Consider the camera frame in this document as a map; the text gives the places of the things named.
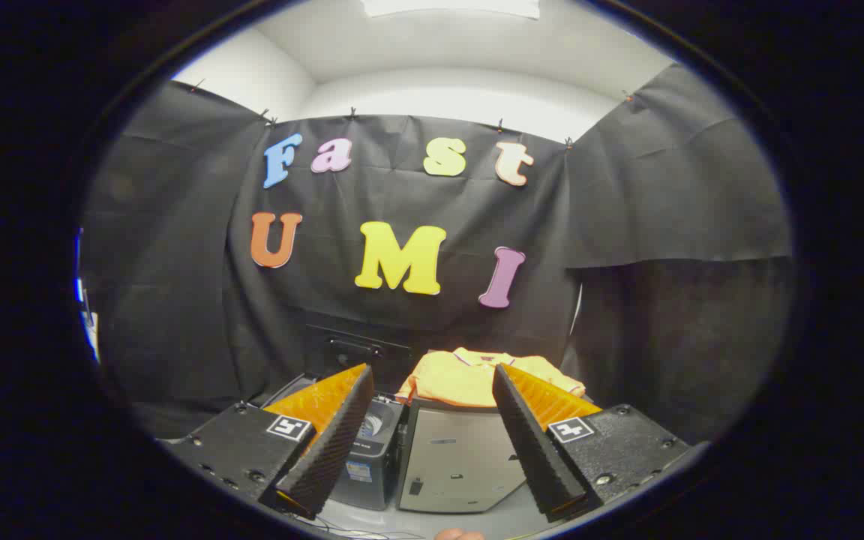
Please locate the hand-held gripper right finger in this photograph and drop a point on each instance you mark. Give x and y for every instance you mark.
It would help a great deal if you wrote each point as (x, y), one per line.
(533, 446)

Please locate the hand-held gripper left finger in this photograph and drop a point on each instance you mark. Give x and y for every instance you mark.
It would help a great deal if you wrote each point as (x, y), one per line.
(334, 442)

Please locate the dark grey washing machine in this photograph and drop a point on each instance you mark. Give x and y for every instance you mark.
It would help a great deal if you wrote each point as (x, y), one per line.
(376, 457)

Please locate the dark washing machine lid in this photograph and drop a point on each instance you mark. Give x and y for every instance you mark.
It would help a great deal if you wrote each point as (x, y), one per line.
(357, 349)

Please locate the yellow polo shirt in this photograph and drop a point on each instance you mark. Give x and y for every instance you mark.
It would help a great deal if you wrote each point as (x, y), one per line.
(454, 379)

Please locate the black backdrop cloth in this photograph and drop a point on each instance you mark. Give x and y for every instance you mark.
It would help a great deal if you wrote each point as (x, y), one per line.
(402, 202)

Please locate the ceiling light panel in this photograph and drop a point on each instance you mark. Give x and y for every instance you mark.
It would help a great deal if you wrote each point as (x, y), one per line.
(451, 6)

